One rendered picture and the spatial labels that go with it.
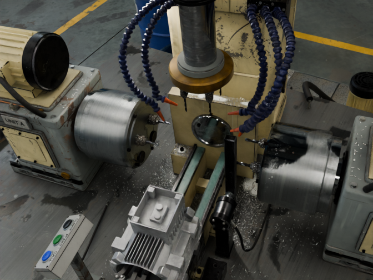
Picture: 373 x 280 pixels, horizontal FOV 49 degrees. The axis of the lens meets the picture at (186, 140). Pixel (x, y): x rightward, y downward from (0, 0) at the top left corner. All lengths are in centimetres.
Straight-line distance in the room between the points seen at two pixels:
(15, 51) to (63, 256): 63
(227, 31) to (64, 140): 63
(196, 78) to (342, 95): 152
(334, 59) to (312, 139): 236
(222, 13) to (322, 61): 227
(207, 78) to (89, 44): 287
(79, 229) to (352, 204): 72
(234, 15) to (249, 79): 22
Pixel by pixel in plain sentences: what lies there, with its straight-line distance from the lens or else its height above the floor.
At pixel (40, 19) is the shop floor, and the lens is 452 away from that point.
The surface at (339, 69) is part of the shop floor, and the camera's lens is 341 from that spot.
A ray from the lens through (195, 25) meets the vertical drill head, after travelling 103.
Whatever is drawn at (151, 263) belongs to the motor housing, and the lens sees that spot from 104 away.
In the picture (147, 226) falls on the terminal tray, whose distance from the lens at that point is 103.
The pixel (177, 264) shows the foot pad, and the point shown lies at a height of 107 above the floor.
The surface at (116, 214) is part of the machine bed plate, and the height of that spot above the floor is 80.
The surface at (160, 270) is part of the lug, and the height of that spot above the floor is 109.
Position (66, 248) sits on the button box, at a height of 107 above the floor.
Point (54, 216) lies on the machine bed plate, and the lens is 156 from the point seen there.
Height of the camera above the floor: 201
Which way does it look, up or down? 46 degrees down
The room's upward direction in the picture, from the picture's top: 7 degrees counter-clockwise
